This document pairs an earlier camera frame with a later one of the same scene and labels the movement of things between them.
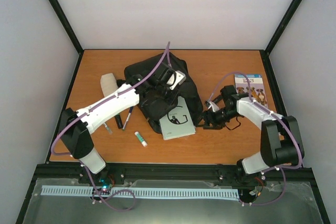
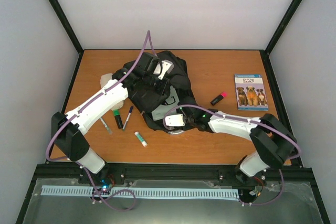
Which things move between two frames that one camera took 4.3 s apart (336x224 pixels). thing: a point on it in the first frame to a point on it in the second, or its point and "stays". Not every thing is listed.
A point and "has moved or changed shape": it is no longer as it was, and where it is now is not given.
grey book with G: (180, 123) has moved or changed shape
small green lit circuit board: (105, 185) stays
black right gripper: (208, 121) to (187, 129)
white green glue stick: (139, 137) stays
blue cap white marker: (128, 118) stays
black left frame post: (58, 10) stays
